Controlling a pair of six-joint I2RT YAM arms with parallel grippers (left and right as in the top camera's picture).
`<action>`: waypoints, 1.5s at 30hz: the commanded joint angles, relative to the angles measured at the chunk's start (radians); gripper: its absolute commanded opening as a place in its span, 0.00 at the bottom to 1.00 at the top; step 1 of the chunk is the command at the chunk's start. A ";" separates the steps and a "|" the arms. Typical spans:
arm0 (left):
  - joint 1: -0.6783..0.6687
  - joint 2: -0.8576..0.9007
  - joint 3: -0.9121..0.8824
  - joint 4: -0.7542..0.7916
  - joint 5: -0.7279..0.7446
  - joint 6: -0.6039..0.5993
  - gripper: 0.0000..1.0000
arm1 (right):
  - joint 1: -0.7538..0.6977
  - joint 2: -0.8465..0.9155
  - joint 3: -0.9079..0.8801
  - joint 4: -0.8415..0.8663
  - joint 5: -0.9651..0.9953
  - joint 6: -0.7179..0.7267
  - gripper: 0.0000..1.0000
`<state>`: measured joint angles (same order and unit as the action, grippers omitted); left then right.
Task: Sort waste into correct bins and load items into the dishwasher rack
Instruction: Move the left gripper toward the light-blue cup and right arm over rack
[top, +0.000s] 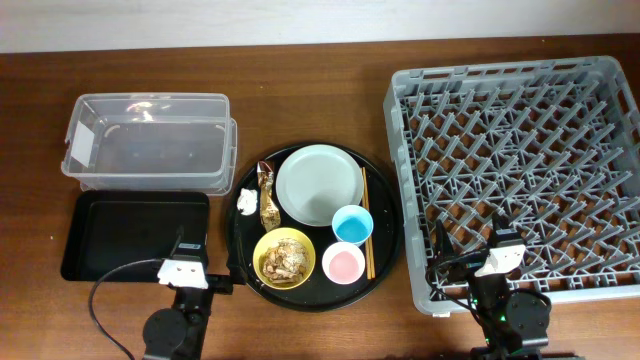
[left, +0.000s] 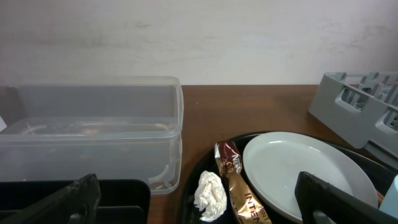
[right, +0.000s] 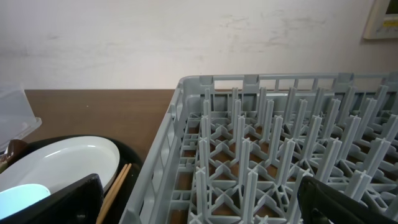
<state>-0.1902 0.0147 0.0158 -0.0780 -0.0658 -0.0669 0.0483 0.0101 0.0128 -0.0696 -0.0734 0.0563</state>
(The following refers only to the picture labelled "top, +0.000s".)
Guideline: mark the pink cup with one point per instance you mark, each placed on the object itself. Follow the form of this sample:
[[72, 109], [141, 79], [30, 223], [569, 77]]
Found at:
[[343, 263]]

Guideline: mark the blue cup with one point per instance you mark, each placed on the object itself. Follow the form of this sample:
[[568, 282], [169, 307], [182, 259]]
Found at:
[[352, 224]]

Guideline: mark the white tissue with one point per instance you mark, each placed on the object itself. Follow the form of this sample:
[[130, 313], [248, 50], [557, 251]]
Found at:
[[247, 202]]

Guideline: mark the grey dishwasher rack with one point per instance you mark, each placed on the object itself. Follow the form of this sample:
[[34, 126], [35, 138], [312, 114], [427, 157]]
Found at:
[[552, 144]]

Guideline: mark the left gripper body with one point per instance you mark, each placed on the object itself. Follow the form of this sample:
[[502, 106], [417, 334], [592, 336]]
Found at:
[[220, 284]]

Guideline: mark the food scraps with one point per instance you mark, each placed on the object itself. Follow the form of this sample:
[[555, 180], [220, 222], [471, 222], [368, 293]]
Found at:
[[286, 263]]

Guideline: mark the round black serving tray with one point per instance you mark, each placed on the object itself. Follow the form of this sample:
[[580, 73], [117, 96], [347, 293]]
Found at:
[[318, 293]]

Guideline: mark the gold snack wrapper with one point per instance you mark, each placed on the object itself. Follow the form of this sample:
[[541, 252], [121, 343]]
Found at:
[[269, 212]]

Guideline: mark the black rectangular tray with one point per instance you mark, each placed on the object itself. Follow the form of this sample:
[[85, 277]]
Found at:
[[114, 228]]

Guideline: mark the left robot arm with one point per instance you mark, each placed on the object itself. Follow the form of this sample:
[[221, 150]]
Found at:
[[178, 332]]

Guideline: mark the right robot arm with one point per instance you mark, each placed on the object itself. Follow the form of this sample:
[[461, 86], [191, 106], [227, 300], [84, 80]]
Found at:
[[514, 321]]

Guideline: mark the grey-green plate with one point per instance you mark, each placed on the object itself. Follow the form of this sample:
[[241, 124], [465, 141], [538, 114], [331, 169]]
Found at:
[[314, 182]]

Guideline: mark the yellow bowl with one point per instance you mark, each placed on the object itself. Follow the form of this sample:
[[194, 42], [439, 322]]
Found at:
[[269, 240]]

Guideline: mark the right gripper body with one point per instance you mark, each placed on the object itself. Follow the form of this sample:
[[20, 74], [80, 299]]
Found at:
[[460, 270]]

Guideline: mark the clear plastic bin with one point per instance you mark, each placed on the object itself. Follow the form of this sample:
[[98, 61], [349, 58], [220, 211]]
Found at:
[[152, 142]]

